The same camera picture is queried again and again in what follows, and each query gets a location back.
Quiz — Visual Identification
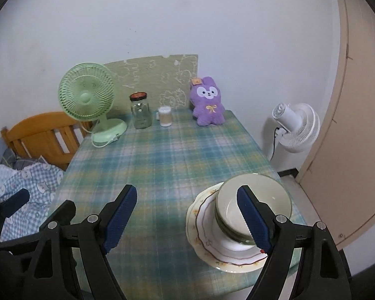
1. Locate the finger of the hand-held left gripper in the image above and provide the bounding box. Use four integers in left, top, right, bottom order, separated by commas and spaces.
0, 200, 77, 251
0, 188, 30, 244

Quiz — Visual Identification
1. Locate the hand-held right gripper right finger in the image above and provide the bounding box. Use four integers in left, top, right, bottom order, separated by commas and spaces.
236, 185, 352, 300

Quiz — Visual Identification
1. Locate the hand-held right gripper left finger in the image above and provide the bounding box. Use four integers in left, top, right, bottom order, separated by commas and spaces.
20, 184, 138, 300

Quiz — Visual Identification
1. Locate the small yellow floral plate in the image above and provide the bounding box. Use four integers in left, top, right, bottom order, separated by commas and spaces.
190, 184, 279, 269

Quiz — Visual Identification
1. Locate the large yellow floral plate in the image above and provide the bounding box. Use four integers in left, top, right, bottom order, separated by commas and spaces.
186, 181, 288, 274

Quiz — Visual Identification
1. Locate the blue checked printed blanket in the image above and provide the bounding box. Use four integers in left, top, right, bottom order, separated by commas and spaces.
0, 159, 66, 241

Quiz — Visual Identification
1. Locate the dark plaid pillow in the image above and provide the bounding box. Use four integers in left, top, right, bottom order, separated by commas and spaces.
0, 150, 51, 169

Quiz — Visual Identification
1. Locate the white floor fan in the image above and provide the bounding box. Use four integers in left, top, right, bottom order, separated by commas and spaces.
267, 102, 321, 163

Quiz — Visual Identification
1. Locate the glass jar with red lid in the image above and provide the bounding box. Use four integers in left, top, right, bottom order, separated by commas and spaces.
130, 92, 153, 130

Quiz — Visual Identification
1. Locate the cotton swab container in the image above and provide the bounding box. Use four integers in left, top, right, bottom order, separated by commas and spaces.
158, 106, 173, 127

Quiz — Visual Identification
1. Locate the green desk fan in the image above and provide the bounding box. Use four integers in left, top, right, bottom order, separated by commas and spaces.
58, 63, 128, 148

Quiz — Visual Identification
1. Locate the purple plush rabbit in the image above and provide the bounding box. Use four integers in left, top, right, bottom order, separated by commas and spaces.
189, 75, 226, 127

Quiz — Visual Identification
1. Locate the green printed board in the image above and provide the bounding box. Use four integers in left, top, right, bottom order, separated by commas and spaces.
104, 54, 199, 116

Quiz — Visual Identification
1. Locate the beige door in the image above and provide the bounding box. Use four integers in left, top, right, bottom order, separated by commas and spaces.
295, 0, 375, 251

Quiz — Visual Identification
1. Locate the black fan cable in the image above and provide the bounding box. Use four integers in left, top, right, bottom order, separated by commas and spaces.
270, 126, 280, 160

